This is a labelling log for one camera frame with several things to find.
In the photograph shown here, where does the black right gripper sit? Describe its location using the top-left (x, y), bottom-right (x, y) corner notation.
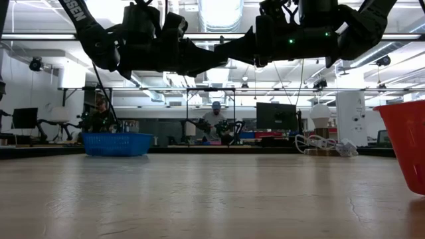
top-left (214, 15), bottom-right (339, 69)

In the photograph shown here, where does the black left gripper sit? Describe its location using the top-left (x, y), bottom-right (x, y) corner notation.
top-left (116, 12), bottom-right (230, 80)

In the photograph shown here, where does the grey office chair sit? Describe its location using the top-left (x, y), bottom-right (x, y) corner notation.
top-left (377, 129), bottom-right (393, 149)

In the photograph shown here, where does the person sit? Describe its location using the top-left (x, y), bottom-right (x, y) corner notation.
top-left (86, 96), bottom-right (116, 134)
top-left (201, 101), bottom-right (233, 145)

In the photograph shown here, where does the black monitor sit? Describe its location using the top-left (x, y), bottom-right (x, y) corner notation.
top-left (11, 108), bottom-right (39, 130)
top-left (256, 102), bottom-right (299, 133)

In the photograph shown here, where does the black ceiling spotlight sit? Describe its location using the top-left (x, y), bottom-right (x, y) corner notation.
top-left (29, 56), bottom-right (44, 72)
top-left (312, 78), bottom-right (329, 90)
top-left (375, 54), bottom-right (392, 67)

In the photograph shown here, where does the red storage bin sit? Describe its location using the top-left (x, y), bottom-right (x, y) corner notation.
top-left (254, 131), bottom-right (284, 139)

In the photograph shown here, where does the table lamp with white bulb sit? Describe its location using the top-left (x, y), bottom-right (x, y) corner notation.
top-left (303, 104), bottom-right (342, 157)

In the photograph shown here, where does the blue plastic basket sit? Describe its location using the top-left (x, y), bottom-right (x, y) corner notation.
top-left (82, 132), bottom-right (154, 157)

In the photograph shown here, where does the white column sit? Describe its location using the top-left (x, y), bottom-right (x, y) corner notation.
top-left (335, 91), bottom-right (368, 147)

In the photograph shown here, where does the white lamp shade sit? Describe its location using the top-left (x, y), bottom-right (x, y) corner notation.
top-left (50, 106), bottom-right (71, 123)

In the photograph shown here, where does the overhead bar with light strips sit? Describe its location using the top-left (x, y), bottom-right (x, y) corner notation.
top-left (0, 32), bottom-right (425, 42)

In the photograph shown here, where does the orange plastic basket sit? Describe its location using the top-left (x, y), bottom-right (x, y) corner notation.
top-left (373, 100), bottom-right (425, 196)

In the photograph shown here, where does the silver ceiling duct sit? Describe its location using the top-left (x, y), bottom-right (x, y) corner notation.
top-left (198, 0), bottom-right (245, 34)

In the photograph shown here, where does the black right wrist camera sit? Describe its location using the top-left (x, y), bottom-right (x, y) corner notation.
top-left (258, 0), bottom-right (299, 21)

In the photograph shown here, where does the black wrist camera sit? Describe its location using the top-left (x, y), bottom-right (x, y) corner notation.
top-left (258, 0), bottom-right (299, 21)
top-left (122, 2), bottom-right (163, 36)

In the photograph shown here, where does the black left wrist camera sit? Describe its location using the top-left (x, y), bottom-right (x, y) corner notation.
top-left (122, 2), bottom-right (163, 36)

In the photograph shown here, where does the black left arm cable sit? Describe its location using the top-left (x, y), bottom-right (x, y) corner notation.
top-left (92, 62), bottom-right (121, 133)

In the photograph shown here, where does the white lamp cord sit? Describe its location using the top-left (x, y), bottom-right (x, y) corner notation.
top-left (294, 133), bottom-right (359, 156)

